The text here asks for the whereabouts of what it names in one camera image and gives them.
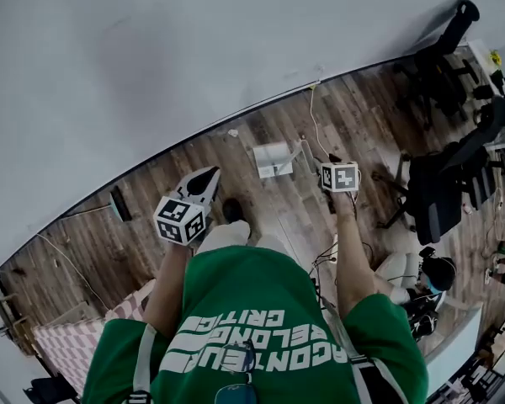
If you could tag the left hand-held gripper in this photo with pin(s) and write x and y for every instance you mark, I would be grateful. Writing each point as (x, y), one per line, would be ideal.
(179, 219)

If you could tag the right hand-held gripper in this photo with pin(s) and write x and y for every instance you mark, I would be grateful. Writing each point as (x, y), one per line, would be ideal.
(341, 177)

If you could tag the person's left forearm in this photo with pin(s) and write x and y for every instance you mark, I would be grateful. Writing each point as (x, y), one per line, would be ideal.
(168, 280)

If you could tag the person's right forearm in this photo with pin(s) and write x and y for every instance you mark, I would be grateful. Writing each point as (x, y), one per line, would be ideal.
(355, 259)

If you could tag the wooden floor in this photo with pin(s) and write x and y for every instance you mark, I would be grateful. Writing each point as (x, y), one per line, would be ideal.
(126, 246)

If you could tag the person's black shoe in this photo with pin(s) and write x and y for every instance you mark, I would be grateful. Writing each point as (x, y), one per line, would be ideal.
(232, 208)

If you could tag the person's beige trousers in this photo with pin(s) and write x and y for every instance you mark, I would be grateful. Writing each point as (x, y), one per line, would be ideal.
(231, 234)

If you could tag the broom with teal head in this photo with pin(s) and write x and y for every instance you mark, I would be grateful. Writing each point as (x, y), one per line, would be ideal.
(120, 202)

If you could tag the person's green t-shirt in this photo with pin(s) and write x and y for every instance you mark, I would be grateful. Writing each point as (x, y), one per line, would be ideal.
(244, 293)

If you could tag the crumpled white paper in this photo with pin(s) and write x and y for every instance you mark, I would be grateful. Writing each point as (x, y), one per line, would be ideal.
(233, 133)

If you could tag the black office chair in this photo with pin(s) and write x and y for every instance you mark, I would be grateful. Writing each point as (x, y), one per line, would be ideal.
(446, 192)
(439, 65)

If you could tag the pink checkered mat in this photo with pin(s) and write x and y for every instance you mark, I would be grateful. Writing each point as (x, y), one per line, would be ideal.
(73, 343)

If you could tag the blue sunglasses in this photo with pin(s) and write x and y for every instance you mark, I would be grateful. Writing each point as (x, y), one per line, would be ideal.
(235, 391)

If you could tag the white desk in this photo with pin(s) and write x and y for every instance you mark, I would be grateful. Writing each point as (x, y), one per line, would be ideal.
(486, 63)

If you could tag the wooden rack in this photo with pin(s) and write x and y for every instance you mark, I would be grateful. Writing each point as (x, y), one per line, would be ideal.
(4, 314)

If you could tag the white counter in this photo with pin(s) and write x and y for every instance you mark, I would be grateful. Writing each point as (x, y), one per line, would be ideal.
(454, 343)

